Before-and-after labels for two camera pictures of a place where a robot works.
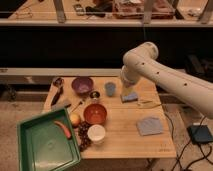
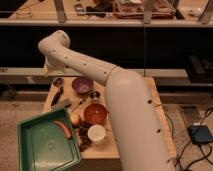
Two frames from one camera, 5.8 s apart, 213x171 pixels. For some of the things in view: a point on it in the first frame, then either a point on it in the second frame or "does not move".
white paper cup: x=96 y=133 does not move
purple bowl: x=82 y=84 does not move
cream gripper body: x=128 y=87 → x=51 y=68
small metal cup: x=94 y=94 does not move
